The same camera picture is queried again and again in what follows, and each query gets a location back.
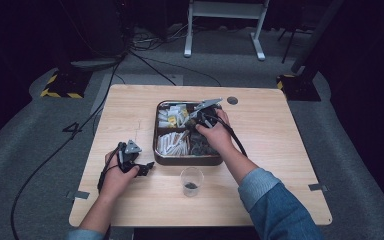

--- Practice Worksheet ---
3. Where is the dark brown compartment tray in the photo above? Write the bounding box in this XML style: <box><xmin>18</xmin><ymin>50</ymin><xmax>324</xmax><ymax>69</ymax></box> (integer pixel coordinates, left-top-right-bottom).
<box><xmin>152</xmin><ymin>100</ymin><xmax>225</xmax><ymax>167</ymax></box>

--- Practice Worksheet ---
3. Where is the person's right hand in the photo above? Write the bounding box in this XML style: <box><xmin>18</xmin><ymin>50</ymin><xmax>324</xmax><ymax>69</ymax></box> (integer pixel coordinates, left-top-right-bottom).
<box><xmin>194</xmin><ymin>107</ymin><xmax>237</xmax><ymax>155</ymax></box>

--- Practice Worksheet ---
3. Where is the person's left hand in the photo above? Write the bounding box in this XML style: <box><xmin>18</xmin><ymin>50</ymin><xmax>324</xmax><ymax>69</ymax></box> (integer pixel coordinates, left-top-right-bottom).
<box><xmin>98</xmin><ymin>150</ymin><xmax>141</xmax><ymax>202</ymax></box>

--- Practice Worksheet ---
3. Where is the yellow black striped stand base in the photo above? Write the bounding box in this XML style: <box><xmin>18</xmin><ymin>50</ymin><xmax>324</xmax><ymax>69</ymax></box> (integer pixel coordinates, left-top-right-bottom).
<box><xmin>40</xmin><ymin>67</ymin><xmax>93</xmax><ymax>100</ymax></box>
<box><xmin>276</xmin><ymin>73</ymin><xmax>322</xmax><ymax>102</ymax></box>

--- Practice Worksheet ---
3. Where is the thin black floor cable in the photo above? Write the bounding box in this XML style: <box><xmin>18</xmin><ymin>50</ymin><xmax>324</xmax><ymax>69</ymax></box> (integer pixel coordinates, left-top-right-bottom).
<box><xmin>128</xmin><ymin>49</ymin><xmax>223</xmax><ymax>88</ymax></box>

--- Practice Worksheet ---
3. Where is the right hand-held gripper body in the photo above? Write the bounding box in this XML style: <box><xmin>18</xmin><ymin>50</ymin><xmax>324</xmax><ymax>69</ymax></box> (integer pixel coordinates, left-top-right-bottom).
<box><xmin>189</xmin><ymin>97</ymin><xmax>225</xmax><ymax>130</ymax></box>

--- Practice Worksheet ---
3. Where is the row of white stick sachets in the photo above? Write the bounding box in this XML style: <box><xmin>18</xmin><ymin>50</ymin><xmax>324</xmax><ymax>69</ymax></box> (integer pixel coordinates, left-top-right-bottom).
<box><xmin>156</xmin><ymin>130</ymin><xmax>190</xmax><ymax>157</ymax></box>

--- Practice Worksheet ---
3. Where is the hand-held gripper cable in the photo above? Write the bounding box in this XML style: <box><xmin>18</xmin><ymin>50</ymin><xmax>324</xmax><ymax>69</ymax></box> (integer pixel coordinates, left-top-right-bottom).
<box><xmin>96</xmin><ymin>142</ymin><xmax>126</xmax><ymax>195</ymax></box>
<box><xmin>201</xmin><ymin>113</ymin><xmax>249</xmax><ymax>158</ymax></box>

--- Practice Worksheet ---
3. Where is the pile of white yellow packets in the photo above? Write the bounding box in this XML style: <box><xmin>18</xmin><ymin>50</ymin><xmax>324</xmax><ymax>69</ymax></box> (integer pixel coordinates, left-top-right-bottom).
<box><xmin>157</xmin><ymin>103</ymin><xmax>191</xmax><ymax>129</ymax></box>

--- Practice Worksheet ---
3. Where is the grey metal post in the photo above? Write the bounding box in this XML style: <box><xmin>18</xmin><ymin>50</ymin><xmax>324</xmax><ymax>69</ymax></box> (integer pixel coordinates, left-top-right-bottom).
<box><xmin>290</xmin><ymin>0</ymin><xmax>345</xmax><ymax>75</ymax></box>

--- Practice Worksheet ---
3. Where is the long black floor cable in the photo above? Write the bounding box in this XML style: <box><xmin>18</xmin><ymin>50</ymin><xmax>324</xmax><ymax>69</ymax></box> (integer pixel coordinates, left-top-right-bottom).
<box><xmin>10</xmin><ymin>54</ymin><xmax>129</xmax><ymax>240</ymax></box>

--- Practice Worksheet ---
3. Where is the white metal desk frame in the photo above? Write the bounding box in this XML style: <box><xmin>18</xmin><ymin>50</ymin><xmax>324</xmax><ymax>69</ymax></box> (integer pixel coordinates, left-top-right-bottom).
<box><xmin>183</xmin><ymin>0</ymin><xmax>271</xmax><ymax>62</ymax></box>

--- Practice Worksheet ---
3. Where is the right hand-held gripper cable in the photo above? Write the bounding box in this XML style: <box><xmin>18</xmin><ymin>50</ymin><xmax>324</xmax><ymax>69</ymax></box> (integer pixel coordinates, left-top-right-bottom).
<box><xmin>201</xmin><ymin>113</ymin><xmax>249</xmax><ymax>158</ymax></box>

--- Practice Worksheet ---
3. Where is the grey tape strip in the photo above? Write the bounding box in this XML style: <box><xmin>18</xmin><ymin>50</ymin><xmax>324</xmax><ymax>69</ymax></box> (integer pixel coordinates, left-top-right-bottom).
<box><xmin>307</xmin><ymin>183</ymin><xmax>329</xmax><ymax>193</ymax></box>
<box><xmin>65</xmin><ymin>190</ymin><xmax>91</xmax><ymax>201</ymax></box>

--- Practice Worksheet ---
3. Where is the clear plastic cup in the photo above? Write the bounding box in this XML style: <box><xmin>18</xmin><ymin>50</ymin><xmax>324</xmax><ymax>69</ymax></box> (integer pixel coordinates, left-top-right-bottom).
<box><xmin>179</xmin><ymin>166</ymin><xmax>205</xmax><ymax>198</ymax></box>

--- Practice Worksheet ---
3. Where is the pile of dark packets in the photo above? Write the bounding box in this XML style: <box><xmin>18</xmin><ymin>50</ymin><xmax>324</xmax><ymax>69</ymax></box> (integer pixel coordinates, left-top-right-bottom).
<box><xmin>190</xmin><ymin>131</ymin><xmax>220</xmax><ymax>156</ymax></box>

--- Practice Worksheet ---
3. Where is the left hand-held gripper cable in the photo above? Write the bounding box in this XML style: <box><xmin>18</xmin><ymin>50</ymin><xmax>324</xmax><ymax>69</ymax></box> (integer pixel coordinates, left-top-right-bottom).
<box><xmin>96</xmin><ymin>142</ymin><xmax>126</xmax><ymax>195</ymax></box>

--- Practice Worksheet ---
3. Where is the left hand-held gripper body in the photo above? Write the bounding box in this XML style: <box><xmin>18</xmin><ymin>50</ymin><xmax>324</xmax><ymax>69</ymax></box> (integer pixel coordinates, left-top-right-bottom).
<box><xmin>116</xmin><ymin>139</ymin><xmax>147</xmax><ymax>174</ymax></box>

